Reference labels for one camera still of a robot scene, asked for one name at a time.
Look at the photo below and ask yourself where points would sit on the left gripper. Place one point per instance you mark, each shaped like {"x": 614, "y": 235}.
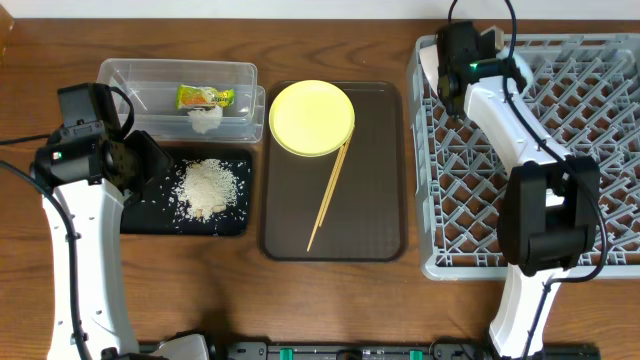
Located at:
{"x": 151, "y": 157}

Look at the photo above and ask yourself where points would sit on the rice food scraps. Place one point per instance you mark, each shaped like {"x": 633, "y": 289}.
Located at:
{"x": 206, "y": 188}

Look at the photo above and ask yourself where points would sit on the white tissue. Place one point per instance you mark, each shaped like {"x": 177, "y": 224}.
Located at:
{"x": 205, "y": 119}

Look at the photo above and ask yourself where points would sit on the green snack wrapper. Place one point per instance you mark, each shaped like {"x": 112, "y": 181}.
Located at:
{"x": 191, "y": 97}

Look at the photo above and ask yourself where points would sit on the yellow plate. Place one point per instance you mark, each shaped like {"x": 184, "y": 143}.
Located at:
{"x": 311, "y": 118}

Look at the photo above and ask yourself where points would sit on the long wooden chopstick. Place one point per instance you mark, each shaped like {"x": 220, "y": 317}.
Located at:
{"x": 316, "y": 227}

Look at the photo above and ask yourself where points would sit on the light blue bowl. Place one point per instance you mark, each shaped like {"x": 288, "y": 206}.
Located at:
{"x": 520, "y": 76}

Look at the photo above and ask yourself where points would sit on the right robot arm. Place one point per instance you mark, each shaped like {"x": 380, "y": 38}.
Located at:
{"x": 549, "y": 214}

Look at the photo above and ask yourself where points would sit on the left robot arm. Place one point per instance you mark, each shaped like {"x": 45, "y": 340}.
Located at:
{"x": 86, "y": 177}

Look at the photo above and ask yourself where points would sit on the grey dishwasher rack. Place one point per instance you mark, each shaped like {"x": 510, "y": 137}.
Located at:
{"x": 586, "y": 95}

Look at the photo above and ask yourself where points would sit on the black plastic tray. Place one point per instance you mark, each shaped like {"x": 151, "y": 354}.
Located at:
{"x": 162, "y": 211}

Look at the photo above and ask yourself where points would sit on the clear plastic bin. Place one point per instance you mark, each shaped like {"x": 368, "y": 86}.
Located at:
{"x": 151, "y": 85}

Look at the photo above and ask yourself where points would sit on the brown serving tray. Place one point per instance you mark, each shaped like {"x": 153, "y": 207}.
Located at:
{"x": 366, "y": 219}

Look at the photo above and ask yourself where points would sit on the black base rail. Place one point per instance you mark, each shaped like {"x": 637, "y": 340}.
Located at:
{"x": 440, "y": 350}

